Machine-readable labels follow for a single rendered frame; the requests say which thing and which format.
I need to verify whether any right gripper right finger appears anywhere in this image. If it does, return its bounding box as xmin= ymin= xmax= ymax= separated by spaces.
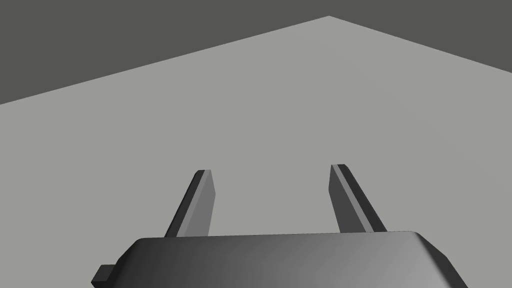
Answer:
xmin=328 ymin=163 xmax=388 ymax=234

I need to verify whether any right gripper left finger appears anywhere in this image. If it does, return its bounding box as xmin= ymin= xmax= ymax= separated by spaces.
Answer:
xmin=163 ymin=169 xmax=217 ymax=238

